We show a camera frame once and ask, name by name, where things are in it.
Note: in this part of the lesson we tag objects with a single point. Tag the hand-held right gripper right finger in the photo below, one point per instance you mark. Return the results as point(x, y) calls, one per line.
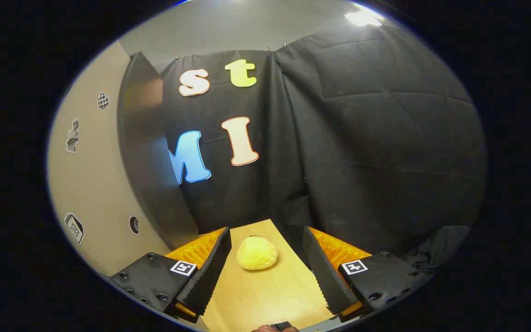
point(323, 276)

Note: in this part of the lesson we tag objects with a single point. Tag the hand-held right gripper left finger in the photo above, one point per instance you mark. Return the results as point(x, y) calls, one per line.
point(212, 272)

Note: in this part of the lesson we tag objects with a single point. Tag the dark grey cabinet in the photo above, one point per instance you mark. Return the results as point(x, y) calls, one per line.
point(150, 152)

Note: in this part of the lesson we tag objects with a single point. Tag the yellow plush ball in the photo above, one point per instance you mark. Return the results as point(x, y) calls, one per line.
point(257, 253)

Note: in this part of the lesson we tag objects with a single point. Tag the black backdrop cloth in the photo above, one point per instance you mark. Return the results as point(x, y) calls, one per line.
point(376, 138)

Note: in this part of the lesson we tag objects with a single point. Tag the ceiling light panel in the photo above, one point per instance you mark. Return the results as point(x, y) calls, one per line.
point(362, 18)

